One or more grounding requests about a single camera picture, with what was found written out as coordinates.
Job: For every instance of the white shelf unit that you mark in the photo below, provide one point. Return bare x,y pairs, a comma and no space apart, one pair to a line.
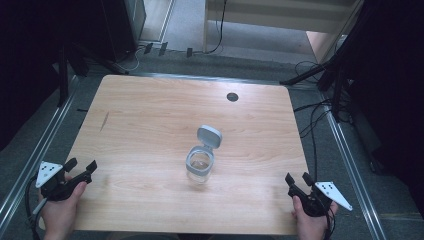
283,13

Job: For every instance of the person's right hand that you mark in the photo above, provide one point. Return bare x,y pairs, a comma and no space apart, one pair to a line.
311,228

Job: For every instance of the black cabinet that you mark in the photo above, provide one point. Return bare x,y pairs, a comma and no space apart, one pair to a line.
123,26

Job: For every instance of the black plug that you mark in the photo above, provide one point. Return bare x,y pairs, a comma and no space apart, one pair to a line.
148,48

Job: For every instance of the clear jar with grey flip lid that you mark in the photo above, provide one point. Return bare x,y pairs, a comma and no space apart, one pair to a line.
200,163

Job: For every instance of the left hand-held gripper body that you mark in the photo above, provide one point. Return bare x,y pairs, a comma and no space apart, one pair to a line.
50,173

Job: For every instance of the person's left hand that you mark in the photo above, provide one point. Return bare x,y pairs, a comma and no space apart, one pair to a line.
60,216

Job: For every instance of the black tripod stand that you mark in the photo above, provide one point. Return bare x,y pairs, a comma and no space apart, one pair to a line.
336,80
63,76

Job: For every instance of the silver metal floor rail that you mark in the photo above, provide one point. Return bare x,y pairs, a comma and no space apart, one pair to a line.
206,77
36,156
353,173

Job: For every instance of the grey round table grommet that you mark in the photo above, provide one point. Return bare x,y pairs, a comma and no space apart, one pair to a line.
232,97

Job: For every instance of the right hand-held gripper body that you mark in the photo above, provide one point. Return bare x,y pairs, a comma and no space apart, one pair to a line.
331,193

